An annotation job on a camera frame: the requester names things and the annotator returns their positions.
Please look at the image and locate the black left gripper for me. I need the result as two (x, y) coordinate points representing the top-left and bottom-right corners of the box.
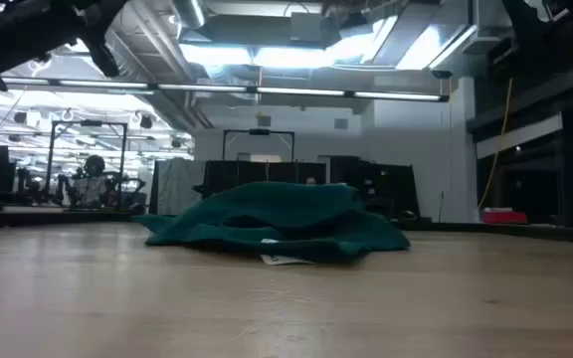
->
(0, 4), (121, 93)

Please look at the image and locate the low black gantry frame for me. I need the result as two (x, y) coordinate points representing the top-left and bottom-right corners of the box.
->
(222, 128), (296, 163)

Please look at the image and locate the red box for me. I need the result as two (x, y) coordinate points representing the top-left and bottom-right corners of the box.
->
(481, 207), (530, 226)

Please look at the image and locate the person at distant robot station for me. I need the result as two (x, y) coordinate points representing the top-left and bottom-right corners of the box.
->
(71, 154), (111, 209)

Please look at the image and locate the round silver air duct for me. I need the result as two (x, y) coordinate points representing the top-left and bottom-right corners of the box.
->
(168, 0), (209, 30)

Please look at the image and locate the grey ceiling unit box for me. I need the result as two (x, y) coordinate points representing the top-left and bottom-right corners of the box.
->
(289, 11), (325, 44)

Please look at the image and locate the green microfiber towel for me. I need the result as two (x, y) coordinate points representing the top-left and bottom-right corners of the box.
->
(131, 181), (411, 267)

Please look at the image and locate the black partition screen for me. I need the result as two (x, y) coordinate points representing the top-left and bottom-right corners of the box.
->
(200, 159), (328, 200)

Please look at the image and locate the grey hanging cloth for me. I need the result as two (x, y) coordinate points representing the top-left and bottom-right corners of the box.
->
(153, 157), (208, 217)

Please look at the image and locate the tall black gantry frame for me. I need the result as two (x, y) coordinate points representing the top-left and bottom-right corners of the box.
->
(44, 119), (129, 209)

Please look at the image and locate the long ceiling light bar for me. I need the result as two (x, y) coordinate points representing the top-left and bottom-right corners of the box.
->
(0, 77), (451, 103)

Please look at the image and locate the yellow hanging cable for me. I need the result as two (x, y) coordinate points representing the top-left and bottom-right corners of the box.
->
(477, 77), (515, 211)

